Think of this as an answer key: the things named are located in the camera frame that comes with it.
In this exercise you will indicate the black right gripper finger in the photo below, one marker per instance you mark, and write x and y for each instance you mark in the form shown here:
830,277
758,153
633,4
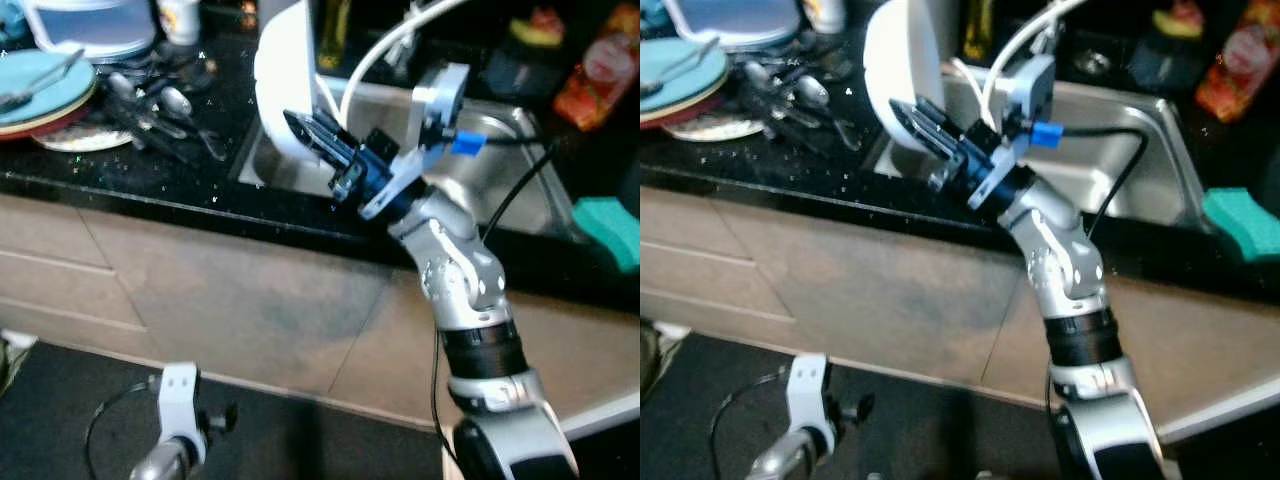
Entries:
925,125
315,133
330,163
938,155

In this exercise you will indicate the white bowl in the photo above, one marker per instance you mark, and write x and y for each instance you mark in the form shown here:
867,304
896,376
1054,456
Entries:
275,80
890,70

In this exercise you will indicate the steel spoon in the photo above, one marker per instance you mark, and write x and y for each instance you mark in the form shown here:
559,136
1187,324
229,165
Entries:
690,58
177,100
760,77
50,73
812,90
120,85

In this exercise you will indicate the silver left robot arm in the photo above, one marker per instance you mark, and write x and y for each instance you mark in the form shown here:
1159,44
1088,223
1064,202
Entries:
160,465
780,462

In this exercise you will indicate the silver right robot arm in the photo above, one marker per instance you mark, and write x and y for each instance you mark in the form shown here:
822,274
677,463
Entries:
460,270
1065,260

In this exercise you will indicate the stainless steel sink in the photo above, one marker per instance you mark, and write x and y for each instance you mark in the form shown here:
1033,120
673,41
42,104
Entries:
262,168
1165,190

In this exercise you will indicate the black floor mat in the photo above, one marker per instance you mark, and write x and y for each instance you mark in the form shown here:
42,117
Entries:
930,440
300,440

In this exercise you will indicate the olive oil bottle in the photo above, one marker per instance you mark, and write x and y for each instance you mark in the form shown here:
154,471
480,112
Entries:
978,30
333,35

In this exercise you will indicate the white cartoon print mug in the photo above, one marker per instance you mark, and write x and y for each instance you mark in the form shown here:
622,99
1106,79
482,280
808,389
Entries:
825,15
180,20

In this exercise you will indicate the dark sponge holder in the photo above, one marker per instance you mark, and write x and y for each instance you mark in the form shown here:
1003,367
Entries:
1165,65
520,75

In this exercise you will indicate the olive green crumpled cloth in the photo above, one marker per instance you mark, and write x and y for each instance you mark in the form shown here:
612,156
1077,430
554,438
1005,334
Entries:
12,360
660,360

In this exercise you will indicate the floral patterned plate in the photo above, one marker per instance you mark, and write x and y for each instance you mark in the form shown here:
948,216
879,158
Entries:
725,127
85,140

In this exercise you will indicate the cream plate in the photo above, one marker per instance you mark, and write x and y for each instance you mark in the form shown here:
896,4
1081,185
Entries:
85,108
720,92

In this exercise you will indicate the white tiered food container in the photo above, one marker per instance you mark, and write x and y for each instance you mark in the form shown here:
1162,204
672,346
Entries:
90,30
730,20

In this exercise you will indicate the pink plate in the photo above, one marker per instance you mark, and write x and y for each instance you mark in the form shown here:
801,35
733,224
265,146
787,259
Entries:
60,128
690,113

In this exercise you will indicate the light blue plate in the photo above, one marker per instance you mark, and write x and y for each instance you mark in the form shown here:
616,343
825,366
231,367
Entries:
40,95
680,78

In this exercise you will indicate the orange dish soap bottle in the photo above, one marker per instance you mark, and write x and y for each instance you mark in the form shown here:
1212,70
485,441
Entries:
1240,70
600,70

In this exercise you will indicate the green sponge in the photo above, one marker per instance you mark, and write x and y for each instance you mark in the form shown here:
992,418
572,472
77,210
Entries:
612,235
1245,225

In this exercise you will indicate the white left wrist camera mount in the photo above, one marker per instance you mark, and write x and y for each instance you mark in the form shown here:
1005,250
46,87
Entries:
808,390
180,400

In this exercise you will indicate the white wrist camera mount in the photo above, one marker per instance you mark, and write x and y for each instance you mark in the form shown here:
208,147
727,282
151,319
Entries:
1030,90
440,100
808,390
180,400

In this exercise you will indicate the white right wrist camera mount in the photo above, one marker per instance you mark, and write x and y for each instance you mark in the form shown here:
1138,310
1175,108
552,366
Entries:
440,100
1030,90

